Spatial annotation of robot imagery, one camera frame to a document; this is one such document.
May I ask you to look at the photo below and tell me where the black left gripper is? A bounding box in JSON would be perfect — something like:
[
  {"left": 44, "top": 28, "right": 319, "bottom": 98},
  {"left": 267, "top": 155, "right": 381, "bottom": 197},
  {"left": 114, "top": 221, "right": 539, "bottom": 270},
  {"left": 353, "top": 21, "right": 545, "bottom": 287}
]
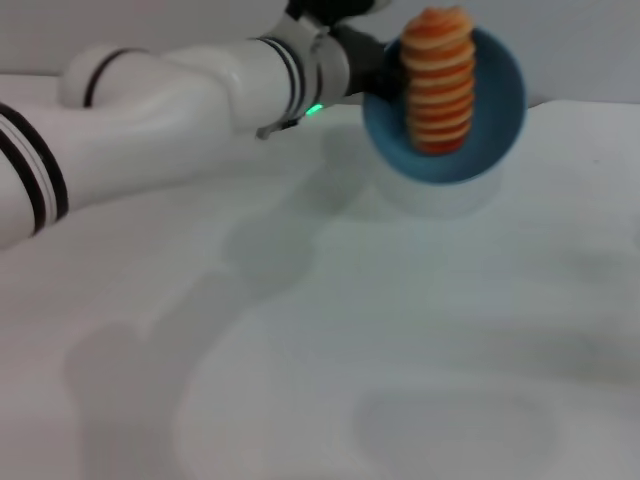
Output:
[{"left": 331, "top": 22, "right": 402, "bottom": 97}]

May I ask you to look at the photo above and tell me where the orange ridged bread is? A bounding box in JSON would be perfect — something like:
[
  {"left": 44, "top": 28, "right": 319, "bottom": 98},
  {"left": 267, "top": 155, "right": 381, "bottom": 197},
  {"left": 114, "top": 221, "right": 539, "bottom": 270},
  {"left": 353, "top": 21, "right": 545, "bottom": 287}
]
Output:
[{"left": 398, "top": 5, "right": 476, "bottom": 158}]

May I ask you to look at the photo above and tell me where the blue bowl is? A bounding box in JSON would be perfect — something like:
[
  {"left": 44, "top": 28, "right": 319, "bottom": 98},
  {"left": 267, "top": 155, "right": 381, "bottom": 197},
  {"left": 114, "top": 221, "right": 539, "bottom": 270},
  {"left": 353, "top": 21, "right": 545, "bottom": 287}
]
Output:
[{"left": 360, "top": 27, "right": 528, "bottom": 187}]

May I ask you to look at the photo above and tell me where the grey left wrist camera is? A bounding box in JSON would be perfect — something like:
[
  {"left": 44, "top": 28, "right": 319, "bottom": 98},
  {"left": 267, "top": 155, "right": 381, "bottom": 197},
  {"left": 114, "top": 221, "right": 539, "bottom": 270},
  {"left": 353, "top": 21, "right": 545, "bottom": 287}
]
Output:
[{"left": 284, "top": 0, "right": 391, "bottom": 25}]

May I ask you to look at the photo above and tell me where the left arm connector cable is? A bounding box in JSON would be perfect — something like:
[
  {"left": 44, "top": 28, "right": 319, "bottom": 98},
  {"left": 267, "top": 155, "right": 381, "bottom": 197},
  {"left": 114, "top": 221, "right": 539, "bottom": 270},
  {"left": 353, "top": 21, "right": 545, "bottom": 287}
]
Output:
[{"left": 255, "top": 116, "right": 302, "bottom": 142}]

